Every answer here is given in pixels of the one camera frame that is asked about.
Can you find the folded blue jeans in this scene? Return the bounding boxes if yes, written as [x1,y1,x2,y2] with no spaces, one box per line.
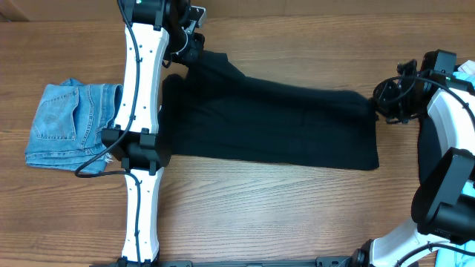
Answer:
[24,79,122,171]

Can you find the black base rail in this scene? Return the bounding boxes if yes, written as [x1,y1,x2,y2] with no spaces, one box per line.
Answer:
[158,256,351,267]

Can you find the black t-shirt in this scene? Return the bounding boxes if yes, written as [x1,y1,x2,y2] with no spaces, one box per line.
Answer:
[160,51,379,171]

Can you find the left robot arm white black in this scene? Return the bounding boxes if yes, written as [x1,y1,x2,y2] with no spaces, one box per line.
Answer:
[101,0,207,266]

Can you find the white pink garment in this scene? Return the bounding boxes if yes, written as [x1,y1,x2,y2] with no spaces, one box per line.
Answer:
[458,60,475,76]

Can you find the light blue garment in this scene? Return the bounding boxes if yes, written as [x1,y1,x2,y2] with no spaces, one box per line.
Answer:
[435,70,474,267]

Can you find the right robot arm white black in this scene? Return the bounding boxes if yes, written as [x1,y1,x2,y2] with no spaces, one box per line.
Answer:
[339,50,474,266]

